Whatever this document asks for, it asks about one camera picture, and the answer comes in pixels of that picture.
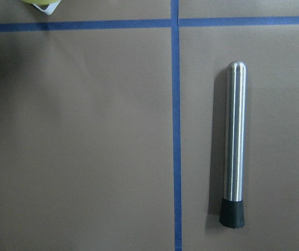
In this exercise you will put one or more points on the white cup rack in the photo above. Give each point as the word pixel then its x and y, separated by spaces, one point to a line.
pixel 47 9

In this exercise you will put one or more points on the steel muddler black tip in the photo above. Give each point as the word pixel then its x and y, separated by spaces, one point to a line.
pixel 232 210

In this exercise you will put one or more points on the yellow-green upside-down cup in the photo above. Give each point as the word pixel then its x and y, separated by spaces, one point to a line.
pixel 40 2

